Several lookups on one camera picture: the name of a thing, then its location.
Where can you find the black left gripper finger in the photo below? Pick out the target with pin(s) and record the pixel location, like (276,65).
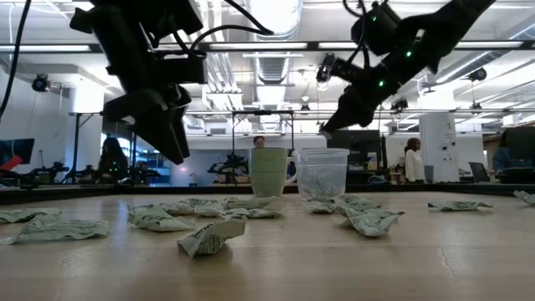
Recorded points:
(161,134)
(182,134)

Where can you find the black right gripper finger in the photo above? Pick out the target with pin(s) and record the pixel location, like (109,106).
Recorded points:
(340,106)
(355,115)

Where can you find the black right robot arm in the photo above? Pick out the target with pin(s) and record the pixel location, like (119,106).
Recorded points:
(451,25)

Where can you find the black background robot arm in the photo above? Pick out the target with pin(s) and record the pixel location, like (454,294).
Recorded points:
(232,163)
(50,170)

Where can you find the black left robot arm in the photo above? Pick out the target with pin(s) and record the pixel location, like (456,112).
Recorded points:
(138,21)

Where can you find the wide black monitor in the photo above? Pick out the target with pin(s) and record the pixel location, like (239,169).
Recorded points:
(359,144)

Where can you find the clear plastic cup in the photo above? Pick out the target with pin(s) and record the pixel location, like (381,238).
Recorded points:
(322,163)

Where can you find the white pillar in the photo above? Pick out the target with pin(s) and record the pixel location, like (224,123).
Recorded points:
(439,146)

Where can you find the green ceramic mug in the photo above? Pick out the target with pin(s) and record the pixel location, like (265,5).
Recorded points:
(267,171)

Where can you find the dark laptop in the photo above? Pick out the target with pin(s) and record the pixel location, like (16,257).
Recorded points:
(478,171)

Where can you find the black overhead beam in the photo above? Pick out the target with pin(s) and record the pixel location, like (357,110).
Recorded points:
(528,44)

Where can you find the red object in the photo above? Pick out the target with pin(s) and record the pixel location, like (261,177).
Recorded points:
(10,163)

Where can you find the black ceiling camera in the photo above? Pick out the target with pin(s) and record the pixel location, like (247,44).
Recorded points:
(399,103)
(324,71)
(477,74)
(40,83)

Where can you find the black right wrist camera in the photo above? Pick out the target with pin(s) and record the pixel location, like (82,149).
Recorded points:
(349,69)

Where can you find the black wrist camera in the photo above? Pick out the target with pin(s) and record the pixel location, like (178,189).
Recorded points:
(349,69)
(181,69)

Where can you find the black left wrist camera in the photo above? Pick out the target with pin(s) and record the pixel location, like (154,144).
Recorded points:
(181,69)

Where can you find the black aluminium table frame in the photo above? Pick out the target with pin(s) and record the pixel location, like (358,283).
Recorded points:
(188,189)

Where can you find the black frame stand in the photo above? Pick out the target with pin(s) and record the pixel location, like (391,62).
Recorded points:
(76,146)
(263,112)

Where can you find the silver ceiling duct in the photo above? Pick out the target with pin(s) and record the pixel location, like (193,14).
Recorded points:
(271,69)

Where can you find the dark wall screen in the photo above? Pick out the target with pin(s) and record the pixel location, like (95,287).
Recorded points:
(21,148)

